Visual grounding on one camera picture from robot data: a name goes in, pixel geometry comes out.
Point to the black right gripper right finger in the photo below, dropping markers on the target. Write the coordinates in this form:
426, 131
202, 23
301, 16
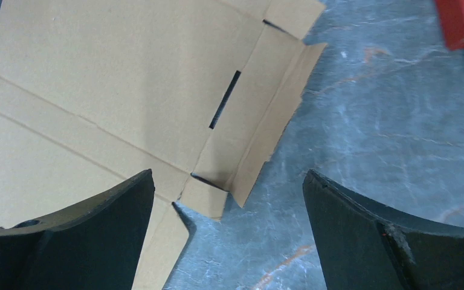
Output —
364, 244

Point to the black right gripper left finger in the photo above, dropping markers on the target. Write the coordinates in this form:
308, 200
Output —
93, 244

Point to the brown cardboard box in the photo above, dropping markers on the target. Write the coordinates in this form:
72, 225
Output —
93, 92

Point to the red flat block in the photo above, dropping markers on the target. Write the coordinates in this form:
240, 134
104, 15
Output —
451, 16

